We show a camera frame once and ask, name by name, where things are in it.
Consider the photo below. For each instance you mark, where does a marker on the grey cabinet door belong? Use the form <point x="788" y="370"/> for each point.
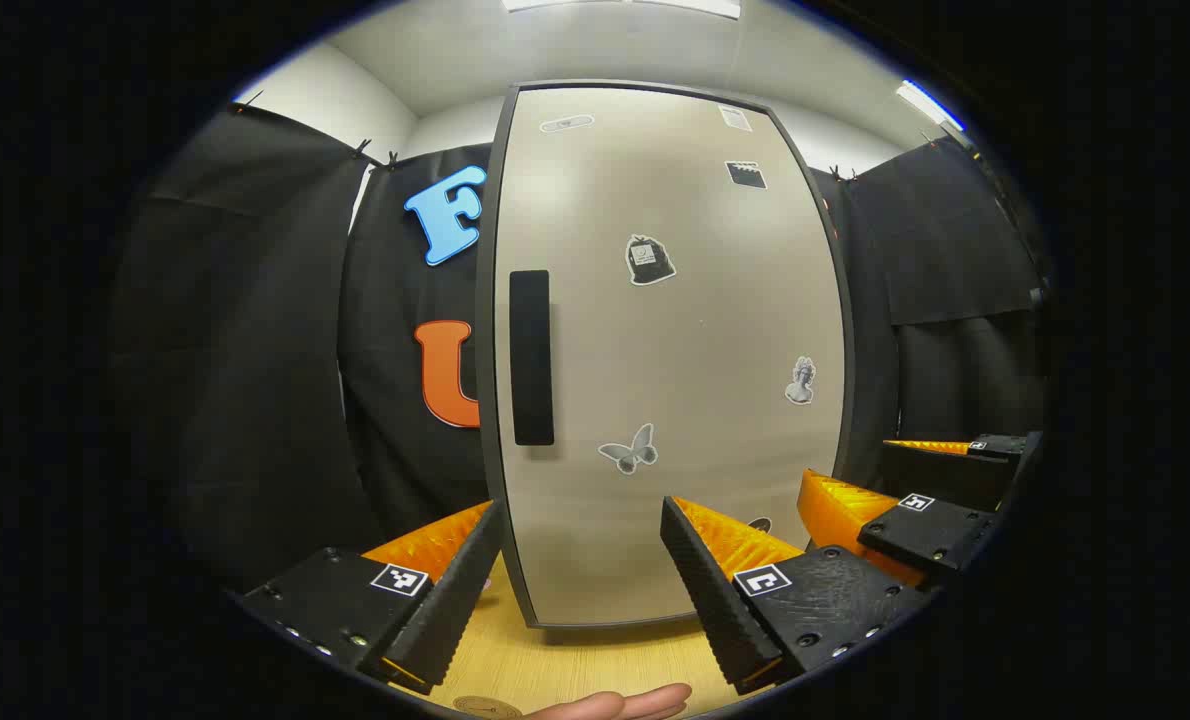
<point x="675" y="350"/>

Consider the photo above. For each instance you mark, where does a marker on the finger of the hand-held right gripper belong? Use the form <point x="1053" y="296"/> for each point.
<point x="930" y="535"/>
<point x="940" y="470"/>

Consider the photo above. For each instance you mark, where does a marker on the ceiling light panel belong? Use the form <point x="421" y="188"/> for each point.
<point x="927" y="103"/>

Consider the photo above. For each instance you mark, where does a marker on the round tan coaster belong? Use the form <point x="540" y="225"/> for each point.
<point x="485" y="709"/>

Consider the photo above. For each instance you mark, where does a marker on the dark grey cabinet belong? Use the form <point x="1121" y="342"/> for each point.
<point x="485" y="300"/>

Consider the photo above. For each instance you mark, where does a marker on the black backdrop cloth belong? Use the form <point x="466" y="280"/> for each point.
<point x="245" y="350"/>

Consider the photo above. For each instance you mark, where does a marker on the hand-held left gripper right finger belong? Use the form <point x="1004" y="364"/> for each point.
<point x="710" y="590"/>

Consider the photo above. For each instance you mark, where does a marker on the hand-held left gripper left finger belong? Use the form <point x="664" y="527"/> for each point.
<point x="455" y="590"/>

